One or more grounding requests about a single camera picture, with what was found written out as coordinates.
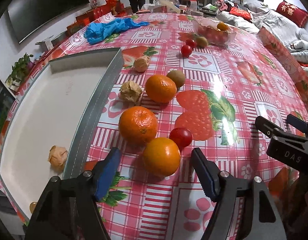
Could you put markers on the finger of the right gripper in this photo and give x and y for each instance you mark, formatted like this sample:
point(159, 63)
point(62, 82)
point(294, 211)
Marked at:
point(302, 126)
point(268, 128)

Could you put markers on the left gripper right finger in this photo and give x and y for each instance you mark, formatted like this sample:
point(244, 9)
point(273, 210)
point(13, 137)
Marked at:
point(259, 218)

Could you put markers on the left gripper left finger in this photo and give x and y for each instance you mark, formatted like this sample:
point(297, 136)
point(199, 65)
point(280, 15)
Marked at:
point(68, 204)

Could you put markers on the brown kiwi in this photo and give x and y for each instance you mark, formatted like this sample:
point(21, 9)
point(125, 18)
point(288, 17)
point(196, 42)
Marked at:
point(32, 207)
point(178, 77)

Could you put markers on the orange mandarin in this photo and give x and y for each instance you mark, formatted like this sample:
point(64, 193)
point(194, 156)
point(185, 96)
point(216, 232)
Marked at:
point(161, 157)
point(160, 88)
point(138, 125)

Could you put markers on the brown kiwi in tray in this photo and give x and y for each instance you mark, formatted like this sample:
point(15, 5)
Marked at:
point(32, 207)

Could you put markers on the red cherry tomato near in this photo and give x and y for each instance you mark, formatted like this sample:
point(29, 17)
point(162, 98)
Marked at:
point(181, 136)

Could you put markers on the red cherry tomato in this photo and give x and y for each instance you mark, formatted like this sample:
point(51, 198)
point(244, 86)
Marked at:
point(186, 50)
point(192, 43)
point(181, 136)

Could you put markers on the grey white storage tray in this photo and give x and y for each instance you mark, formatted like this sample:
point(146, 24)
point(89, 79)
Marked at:
point(61, 108)

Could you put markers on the red checkered tablecloth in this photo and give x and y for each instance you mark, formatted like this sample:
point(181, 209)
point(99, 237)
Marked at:
point(226, 89)

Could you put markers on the clear glass fruit bowl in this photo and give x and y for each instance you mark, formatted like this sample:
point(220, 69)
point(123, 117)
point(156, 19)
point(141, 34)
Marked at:
point(216, 32)

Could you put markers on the kiwi beside bowl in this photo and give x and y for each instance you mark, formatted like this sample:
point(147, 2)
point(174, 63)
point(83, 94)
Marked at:
point(201, 42)

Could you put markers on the red embroidered pillow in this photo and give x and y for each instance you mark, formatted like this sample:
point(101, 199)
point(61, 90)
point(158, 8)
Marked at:
point(293, 13)

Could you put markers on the tan walnut on table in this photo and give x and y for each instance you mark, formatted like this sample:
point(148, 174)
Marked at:
point(130, 91)

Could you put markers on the far tan walnut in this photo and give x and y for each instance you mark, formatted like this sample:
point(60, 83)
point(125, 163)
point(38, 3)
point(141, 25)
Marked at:
point(141, 64)

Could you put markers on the green potted plant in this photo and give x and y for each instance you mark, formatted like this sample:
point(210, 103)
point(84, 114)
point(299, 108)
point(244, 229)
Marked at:
point(20, 71)

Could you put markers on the blue plastic gloves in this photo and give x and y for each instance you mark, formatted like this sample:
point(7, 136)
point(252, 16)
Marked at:
point(97, 32)

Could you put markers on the red gift boxes stack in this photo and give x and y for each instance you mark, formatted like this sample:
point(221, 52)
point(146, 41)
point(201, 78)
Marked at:
point(114, 7)

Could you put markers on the black wall television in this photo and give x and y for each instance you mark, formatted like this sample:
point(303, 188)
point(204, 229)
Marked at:
point(26, 16)

